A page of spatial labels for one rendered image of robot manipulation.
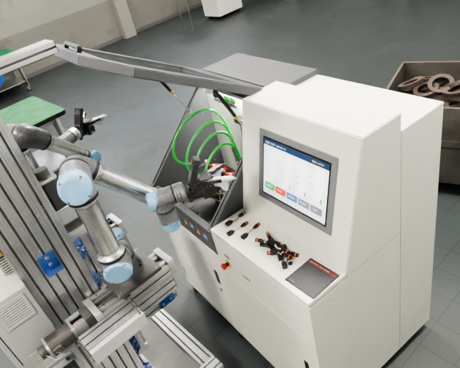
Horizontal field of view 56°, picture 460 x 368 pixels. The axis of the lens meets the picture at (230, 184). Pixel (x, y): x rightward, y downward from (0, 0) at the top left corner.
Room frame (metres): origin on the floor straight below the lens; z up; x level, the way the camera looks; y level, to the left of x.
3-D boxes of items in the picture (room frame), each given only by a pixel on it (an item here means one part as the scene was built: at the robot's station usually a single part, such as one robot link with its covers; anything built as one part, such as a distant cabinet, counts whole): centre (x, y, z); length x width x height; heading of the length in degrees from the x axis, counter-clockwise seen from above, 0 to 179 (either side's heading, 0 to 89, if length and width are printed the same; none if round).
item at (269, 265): (1.46, -0.11, 0.96); 0.70 x 0.22 x 0.03; 29
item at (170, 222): (1.43, 0.28, 1.34); 0.11 x 0.08 x 0.11; 8
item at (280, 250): (1.43, -0.12, 1.01); 0.23 x 0.11 x 0.06; 29
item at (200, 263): (2.03, 0.32, 0.44); 0.65 x 0.02 x 0.68; 29
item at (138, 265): (1.50, 0.55, 1.09); 0.15 x 0.15 x 0.10
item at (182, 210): (2.04, 0.31, 0.87); 0.62 x 0.04 x 0.16; 29
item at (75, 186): (1.37, 0.54, 1.41); 0.15 x 0.12 x 0.55; 8
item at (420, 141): (2.06, -0.47, 0.75); 1.40 x 0.28 x 1.50; 29
